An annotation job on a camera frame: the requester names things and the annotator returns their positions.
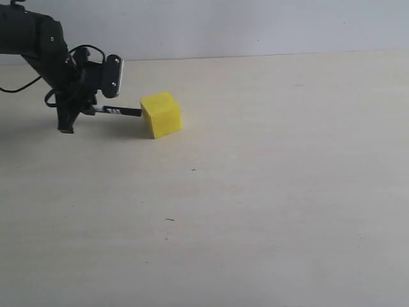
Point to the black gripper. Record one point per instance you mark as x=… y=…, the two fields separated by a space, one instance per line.
x=74 y=81

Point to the black and white marker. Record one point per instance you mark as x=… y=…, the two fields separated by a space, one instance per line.
x=126 y=111

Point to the yellow foam cube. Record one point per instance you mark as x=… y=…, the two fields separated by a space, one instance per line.
x=162 y=114

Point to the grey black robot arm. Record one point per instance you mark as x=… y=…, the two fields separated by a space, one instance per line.
x=26 y=33

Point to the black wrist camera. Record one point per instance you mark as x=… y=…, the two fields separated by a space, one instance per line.
x=112 y=76

